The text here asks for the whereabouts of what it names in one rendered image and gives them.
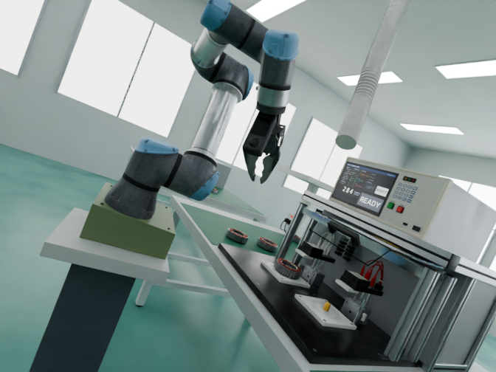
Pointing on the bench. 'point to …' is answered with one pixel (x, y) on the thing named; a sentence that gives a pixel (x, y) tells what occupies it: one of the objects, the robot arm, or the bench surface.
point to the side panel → (464, 329)
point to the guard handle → (344, 232)
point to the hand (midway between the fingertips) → (257, 178)
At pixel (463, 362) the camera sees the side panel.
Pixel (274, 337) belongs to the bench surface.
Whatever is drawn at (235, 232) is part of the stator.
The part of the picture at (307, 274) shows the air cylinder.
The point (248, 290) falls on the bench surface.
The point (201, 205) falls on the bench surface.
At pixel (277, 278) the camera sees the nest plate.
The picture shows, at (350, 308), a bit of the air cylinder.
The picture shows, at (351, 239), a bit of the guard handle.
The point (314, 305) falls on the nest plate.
